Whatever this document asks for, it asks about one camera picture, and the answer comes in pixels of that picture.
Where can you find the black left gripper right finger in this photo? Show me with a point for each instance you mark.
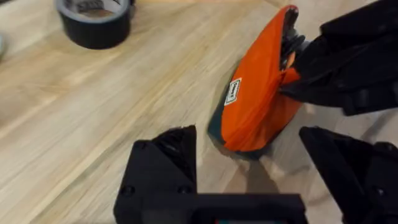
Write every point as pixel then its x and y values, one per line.
pixel 351 174

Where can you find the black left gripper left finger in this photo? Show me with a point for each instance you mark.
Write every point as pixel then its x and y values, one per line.
pixel 168 168

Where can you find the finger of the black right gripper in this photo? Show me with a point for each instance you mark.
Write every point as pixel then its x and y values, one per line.
pixel 357 90
pixel 357 40

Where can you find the orange soft zip bag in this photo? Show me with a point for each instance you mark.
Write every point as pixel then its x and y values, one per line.
pixel 255 118

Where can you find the black tape roll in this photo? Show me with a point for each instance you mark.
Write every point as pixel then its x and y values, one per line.
pixel 96 31

